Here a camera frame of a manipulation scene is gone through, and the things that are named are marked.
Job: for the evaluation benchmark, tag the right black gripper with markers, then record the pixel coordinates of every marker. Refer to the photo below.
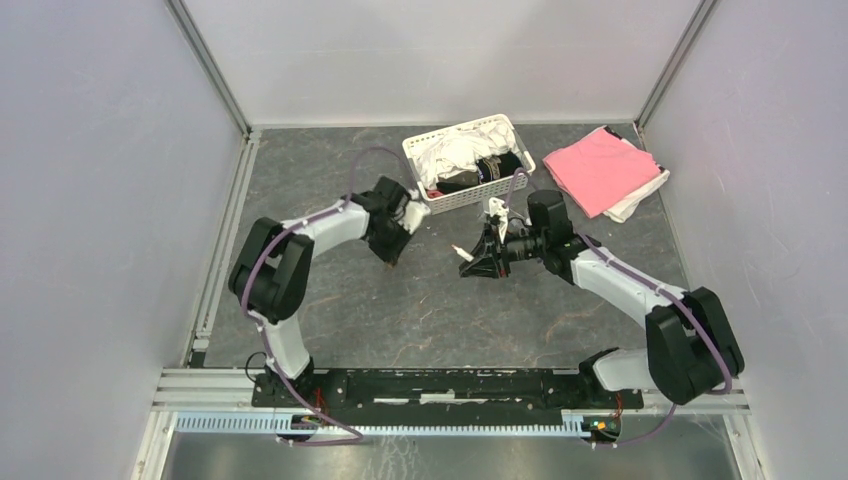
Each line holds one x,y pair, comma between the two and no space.
490,257

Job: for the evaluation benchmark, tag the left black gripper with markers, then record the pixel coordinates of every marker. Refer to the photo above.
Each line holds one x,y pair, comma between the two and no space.
390,255

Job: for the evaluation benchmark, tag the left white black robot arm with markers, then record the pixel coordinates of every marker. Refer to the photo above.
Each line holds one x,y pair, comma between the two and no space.
271,273

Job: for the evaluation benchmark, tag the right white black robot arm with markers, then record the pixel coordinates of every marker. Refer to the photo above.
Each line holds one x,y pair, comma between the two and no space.
690,347

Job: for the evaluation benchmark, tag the black cloth in basket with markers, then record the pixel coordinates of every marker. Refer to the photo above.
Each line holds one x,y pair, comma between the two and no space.
486,170

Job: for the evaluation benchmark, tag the white plastic basket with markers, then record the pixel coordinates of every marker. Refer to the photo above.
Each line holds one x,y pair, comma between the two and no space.
440,203

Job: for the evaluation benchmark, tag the white cloth in basket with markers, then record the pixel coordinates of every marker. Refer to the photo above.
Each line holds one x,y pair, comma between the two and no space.
459,150

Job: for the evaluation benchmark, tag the white cloth under pink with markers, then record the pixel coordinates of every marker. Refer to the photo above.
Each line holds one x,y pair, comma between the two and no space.
629,174

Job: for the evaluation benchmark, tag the pink folded cloth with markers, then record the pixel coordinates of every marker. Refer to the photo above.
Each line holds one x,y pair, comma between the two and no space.
576,170

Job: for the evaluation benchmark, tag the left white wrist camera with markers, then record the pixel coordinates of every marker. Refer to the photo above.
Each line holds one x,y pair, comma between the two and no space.
414,214

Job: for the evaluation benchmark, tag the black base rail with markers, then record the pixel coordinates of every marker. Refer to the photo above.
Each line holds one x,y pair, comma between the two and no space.
457,397

